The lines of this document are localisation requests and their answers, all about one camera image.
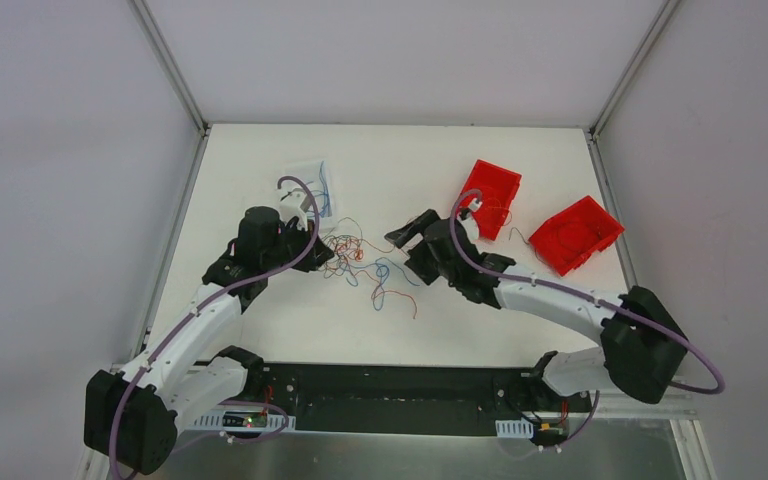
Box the near red plastic bin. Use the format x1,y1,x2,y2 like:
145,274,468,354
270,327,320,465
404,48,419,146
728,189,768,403
528,196,625,277

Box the orange wire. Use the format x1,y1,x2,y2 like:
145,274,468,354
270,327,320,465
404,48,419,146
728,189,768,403
322,228,420,321
473,185,514,227

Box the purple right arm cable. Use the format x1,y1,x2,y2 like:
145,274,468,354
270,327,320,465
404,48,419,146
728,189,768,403
448,189,727,396

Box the white plastic tray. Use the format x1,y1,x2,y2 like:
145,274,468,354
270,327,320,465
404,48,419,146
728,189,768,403
282,157,338,228

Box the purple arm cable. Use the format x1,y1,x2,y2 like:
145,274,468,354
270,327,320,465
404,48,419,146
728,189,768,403
106,174,322,480
448,189,727,396

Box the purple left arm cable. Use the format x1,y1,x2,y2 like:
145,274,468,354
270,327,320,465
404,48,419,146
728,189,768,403
106,174,322,480

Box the aluminium frame rail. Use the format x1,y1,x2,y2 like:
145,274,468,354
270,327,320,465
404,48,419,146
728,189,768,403
596,391,698,420

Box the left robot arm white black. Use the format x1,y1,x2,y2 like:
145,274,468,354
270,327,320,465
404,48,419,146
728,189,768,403
83,206,333,479

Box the red plastic bin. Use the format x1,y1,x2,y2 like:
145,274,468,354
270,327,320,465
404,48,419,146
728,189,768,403
528,196,625,277
462,159,522,241

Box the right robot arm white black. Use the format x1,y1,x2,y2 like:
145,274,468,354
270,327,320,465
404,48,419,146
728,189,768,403
385,209,687,410

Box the right white slotted cable duct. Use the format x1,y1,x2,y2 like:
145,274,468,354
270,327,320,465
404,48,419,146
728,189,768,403
495,418,534,440

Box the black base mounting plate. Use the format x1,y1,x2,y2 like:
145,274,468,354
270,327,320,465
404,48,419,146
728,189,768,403
235,363,591,437

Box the far red plastic bin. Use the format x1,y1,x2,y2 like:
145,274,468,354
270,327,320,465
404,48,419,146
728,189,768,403
462,159,522,241

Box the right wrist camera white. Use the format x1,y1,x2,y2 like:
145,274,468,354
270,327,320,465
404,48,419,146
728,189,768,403
456,197,483,242

